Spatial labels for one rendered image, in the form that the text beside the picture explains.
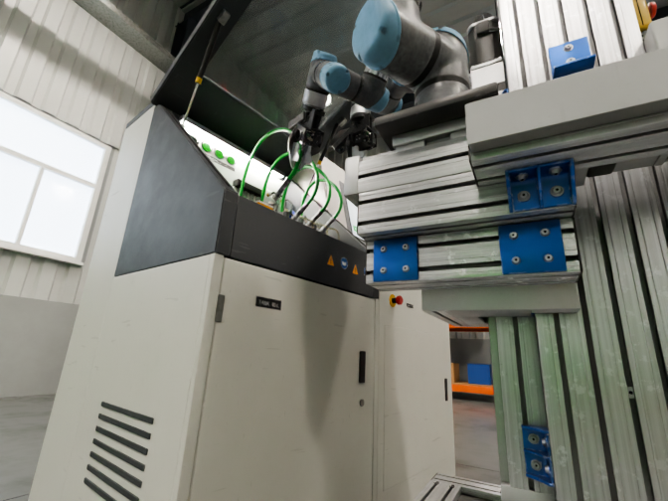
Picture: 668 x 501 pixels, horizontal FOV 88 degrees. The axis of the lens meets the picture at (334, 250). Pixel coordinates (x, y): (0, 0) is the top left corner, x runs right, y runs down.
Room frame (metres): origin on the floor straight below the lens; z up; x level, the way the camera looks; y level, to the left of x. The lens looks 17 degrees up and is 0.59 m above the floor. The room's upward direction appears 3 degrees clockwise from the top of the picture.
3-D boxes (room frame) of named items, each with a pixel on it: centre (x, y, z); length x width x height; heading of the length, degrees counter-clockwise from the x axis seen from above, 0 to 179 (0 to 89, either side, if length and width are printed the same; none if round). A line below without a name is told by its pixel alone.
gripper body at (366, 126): (1.07, -0.08, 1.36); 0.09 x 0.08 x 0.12; 51
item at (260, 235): (1.03, 0.06, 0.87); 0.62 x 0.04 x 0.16; 141
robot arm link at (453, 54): (0.61, -0.21, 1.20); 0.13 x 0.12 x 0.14; 119
